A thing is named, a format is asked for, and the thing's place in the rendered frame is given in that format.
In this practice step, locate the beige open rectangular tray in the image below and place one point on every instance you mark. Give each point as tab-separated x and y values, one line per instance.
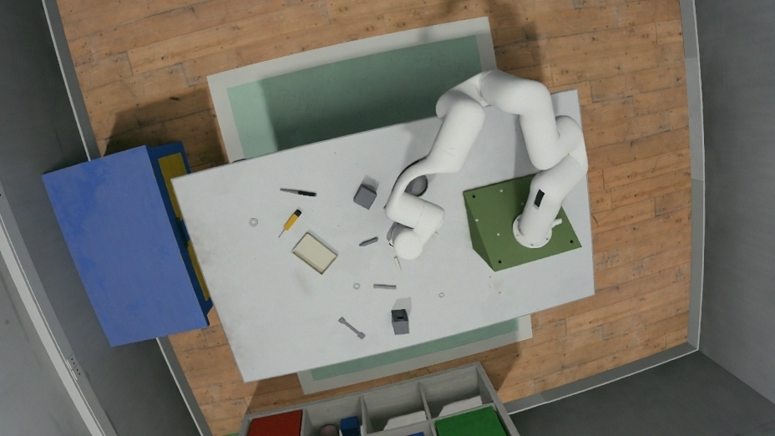
311	252

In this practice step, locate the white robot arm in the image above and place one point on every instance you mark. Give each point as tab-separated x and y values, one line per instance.
549	140

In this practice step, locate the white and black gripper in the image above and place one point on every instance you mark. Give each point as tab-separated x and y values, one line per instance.
389	238

